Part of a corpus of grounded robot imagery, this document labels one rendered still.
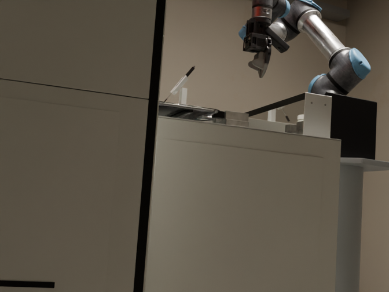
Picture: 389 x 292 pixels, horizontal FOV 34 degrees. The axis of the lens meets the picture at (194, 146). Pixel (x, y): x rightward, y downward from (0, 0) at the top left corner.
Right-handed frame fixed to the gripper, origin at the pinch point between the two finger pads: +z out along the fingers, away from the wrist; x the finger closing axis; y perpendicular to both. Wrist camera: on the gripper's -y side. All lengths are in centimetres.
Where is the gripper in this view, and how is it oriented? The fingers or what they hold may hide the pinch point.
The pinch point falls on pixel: (263, 75)
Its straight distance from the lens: 233.2
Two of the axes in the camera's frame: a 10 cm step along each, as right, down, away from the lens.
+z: -0.7, 9.9, -1.3
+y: -9.4, -1.1, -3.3
